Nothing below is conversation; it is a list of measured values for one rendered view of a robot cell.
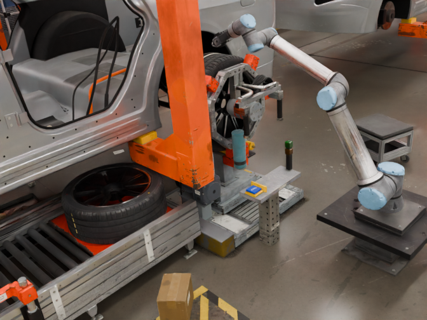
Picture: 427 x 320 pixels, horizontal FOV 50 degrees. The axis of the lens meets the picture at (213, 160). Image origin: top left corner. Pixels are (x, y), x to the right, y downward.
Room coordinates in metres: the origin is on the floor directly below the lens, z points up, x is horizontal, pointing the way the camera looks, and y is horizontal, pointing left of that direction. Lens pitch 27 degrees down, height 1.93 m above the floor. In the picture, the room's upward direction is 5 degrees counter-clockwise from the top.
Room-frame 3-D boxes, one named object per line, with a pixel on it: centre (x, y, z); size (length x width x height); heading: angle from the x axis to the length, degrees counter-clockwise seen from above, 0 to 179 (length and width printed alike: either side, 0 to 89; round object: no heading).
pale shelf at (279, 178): (2.53, -0.36, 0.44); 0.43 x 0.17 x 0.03; 133
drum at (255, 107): (2.83, -0.23, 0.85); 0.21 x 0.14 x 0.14; 43
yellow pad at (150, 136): (2.87, 0.46, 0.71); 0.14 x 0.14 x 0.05; 43
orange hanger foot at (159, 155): (2.75, 0.34, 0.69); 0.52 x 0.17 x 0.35; 43
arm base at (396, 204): (2.30, -1.03, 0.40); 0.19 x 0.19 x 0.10
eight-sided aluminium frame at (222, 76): (2.88, -0.19, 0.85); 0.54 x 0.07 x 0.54; 133
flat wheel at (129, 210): (2.58, 0.67, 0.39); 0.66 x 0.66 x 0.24
